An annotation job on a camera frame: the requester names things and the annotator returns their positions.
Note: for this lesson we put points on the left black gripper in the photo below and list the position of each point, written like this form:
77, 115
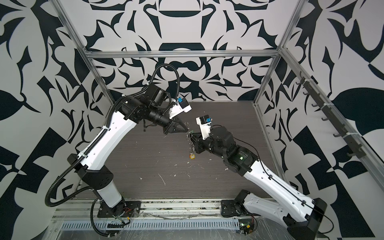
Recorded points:
172, 126

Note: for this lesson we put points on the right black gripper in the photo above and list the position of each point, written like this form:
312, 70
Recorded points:
200, 145

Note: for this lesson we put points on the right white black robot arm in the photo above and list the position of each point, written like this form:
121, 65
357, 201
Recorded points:
298, 213

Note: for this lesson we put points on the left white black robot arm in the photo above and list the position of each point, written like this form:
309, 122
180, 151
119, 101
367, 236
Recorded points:
128, 112

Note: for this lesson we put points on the small green circuit board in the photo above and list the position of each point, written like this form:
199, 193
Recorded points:
247, 226

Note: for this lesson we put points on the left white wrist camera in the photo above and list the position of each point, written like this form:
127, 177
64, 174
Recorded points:
181, 106

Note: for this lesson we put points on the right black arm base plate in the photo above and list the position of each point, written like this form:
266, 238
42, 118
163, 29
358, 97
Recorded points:
233, 208

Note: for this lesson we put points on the white slotted cable duct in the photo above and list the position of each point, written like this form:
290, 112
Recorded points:
187, 224

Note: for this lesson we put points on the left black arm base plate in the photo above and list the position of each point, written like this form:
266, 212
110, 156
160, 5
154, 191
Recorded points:
122, 209

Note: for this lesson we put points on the black wall hook rail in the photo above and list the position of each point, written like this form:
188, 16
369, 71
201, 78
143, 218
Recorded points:
333, 115

